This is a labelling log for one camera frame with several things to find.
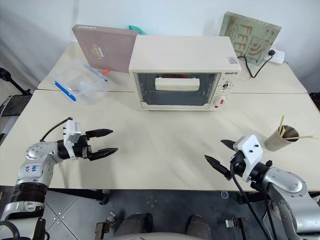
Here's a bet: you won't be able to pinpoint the black table frame bar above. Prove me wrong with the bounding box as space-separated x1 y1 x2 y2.
46 188 109 205

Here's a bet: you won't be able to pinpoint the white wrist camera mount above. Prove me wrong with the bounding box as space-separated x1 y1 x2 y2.
62 119 82 160
235 134 264 183

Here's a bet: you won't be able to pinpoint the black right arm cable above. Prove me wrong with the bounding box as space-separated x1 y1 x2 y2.
229 161 277 240

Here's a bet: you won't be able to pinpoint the dark chair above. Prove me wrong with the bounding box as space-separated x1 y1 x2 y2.
0 94 34 141

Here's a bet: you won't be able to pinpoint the white power strip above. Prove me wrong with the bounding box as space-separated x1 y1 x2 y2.
264 48 286 66

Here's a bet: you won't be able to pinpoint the brown flat gift box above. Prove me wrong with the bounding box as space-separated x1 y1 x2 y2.
71 23 140 74

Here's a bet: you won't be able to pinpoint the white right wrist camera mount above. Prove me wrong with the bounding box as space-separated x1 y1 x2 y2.
235 134 264 183

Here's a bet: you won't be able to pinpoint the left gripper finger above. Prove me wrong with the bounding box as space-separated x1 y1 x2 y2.
88 147 119 162
84 128 114 140

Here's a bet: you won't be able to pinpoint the green printed board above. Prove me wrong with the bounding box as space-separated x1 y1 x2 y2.
218 11 283 68

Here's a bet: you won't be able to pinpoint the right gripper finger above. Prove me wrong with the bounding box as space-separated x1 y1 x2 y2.
220 139 238 151
204 154 232 181

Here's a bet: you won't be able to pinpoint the black tripod stand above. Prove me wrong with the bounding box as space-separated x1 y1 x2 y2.
0 67 33 96

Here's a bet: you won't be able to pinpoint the metal table leg bracket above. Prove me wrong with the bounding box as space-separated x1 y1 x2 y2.
224 217 249 236
95 211 117 236

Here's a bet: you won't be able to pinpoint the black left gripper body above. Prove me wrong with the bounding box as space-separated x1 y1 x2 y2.
74 135 92 161

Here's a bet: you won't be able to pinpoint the glass oven door with handle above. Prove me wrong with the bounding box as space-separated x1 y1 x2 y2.
132 71 222 110

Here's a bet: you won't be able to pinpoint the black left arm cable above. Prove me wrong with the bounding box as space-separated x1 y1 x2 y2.
40 116 74 141

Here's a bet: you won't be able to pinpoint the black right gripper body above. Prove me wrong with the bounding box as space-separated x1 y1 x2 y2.
229 148 248 176

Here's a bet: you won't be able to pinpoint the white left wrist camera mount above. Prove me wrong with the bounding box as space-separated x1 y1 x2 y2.
62 119 82 160

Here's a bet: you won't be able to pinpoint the beige paper chopstick cup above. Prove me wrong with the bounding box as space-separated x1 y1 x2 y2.
264 125 300 152

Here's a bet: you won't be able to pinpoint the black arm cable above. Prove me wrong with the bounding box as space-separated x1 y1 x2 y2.
40 116 74 141
229 161 277 240

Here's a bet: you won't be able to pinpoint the cream toaster oven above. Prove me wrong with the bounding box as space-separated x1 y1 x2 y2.
128 34 242 112

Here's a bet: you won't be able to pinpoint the teal plastic object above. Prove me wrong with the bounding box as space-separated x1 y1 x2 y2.
128 24 147 36

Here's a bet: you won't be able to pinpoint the cream oven timer knob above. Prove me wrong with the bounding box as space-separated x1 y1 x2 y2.
213 94 228 107

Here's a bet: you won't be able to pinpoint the black power cable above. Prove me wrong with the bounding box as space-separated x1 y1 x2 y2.
237 49 276 79

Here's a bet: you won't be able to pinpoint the wooden chopstick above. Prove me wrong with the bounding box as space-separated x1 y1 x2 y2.
284 135 315 141
278 115 286 138

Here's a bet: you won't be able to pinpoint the clear plastic container blue clips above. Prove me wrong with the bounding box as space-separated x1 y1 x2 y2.
49 58 109 106

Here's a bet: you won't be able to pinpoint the dark rounded shape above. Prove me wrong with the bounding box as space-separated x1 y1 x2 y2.
185 214 211 238
116 212 154 237

